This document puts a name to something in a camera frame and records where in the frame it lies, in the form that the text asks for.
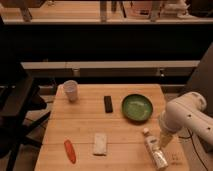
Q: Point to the white paper cup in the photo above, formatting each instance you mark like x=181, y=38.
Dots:
x=70, y=88

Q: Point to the white folded cloth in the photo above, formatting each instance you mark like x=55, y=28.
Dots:
x=100, y=144

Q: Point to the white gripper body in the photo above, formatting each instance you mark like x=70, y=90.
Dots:
x=164, y=124

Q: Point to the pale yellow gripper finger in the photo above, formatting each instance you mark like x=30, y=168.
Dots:
x=164, y=139

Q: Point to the green bowl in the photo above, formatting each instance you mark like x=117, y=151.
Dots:
x=137, y=107

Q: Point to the orange carrot toy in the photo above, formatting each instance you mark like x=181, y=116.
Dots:
x=70, y=151

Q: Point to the black rectangular block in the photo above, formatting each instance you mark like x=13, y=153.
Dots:
x=108, y=104

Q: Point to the grey cabinet at right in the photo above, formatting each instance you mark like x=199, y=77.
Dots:
x=201, y=80

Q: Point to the clear plastic bottle white cap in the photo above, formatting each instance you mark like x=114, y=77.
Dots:
x=157, y=155

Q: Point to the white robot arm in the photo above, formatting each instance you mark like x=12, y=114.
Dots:
x=185, y=111

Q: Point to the black chair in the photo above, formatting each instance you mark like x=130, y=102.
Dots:
x=18, y=95

